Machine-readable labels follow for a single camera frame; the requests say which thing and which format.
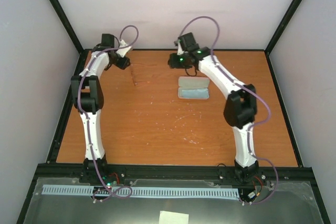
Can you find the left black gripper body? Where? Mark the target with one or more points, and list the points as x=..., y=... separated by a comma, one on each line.
x=120, y=65

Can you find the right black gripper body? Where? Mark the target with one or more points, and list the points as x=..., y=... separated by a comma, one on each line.
x=180, y=64

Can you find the transparent red sunglasses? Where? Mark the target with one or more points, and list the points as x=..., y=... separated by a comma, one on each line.
x=142, y=73

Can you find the pink glasses case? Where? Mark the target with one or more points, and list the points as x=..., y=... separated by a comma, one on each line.
x=192, y=83

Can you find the light blue cleaning cloth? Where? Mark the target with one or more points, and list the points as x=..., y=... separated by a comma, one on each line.
x=198, y=94

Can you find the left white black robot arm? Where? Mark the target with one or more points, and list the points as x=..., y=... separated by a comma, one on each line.
x=88, y=99

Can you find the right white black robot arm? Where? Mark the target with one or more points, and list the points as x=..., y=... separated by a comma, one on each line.
x=240, y=107

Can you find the pale yellow paper note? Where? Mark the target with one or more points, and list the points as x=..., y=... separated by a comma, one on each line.
x=167, y=217

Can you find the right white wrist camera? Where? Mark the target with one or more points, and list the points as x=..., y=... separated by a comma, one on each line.
x=180, y=50

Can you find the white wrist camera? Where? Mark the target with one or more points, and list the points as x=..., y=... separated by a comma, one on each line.
x=180, y=50
x=124, y=48

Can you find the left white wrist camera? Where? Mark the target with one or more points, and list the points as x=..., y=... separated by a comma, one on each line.
x=124, y=48

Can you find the left black frame post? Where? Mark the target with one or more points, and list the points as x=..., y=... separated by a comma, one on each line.
x=67, y=25

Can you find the black frame post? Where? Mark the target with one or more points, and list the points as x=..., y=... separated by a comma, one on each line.
x=292, y=8
x=67, y=25

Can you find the light blue slotted cable duct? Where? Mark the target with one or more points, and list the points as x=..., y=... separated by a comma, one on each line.
x=143, y=192

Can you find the right black frame post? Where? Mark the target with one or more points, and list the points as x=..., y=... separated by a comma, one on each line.
x=292, y=8

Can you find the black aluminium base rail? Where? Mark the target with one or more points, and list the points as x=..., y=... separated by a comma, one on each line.
x=219, y=175

